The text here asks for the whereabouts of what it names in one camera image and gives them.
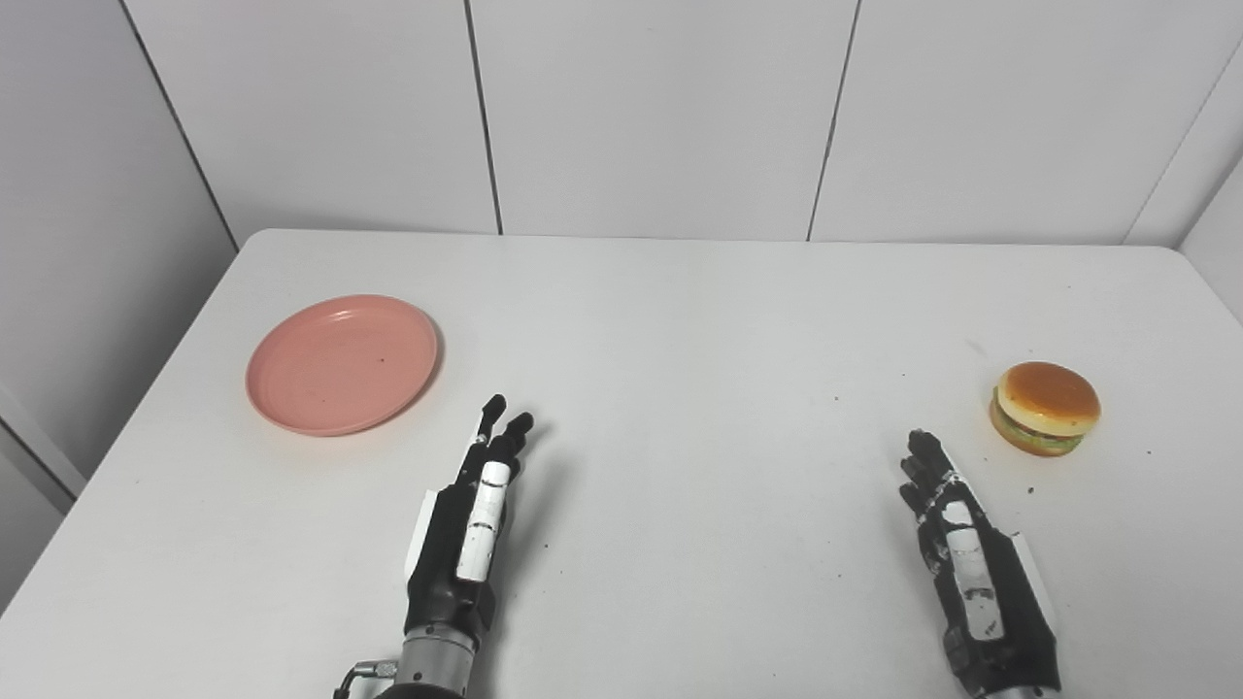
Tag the pink round plate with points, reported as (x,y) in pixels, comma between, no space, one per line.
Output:
(340,364)

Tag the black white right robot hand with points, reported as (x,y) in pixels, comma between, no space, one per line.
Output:
(1010,602)

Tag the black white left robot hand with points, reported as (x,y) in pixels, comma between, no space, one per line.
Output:
(447,563)

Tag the toy hamburger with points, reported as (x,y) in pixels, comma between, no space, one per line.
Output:
(1047,398)

